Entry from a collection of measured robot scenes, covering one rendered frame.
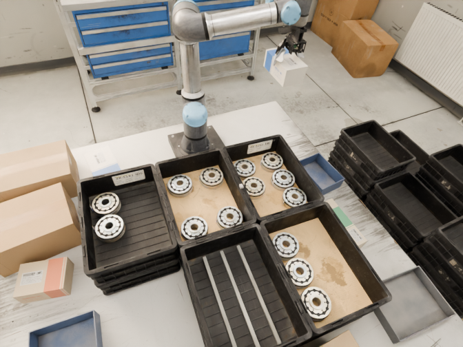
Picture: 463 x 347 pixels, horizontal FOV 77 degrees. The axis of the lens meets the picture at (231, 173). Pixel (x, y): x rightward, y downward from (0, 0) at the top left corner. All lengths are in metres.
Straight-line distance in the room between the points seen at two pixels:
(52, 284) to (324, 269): 0.98
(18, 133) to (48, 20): 1.18
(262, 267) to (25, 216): 0.91
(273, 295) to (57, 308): 0.78
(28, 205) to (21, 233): 0.12
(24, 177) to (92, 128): 1.53
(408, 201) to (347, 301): 1.16
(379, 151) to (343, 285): 1.25
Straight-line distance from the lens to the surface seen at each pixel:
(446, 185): 2.26
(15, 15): 3.65
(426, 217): 2.19
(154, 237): 1.18
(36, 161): 1.53
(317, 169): 1.64
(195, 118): 1.39
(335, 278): 1.20
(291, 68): 1.49
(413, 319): 1.43
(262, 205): 1.26
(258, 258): 1.15
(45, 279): 1.30
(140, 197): 1.29
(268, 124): 1.81
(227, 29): 1.23
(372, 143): 2.28
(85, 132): 2.92
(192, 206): 1.23
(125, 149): 1.67
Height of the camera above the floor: 1.87
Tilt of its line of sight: 51 degrees down
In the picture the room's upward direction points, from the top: 6 degrees clockwise
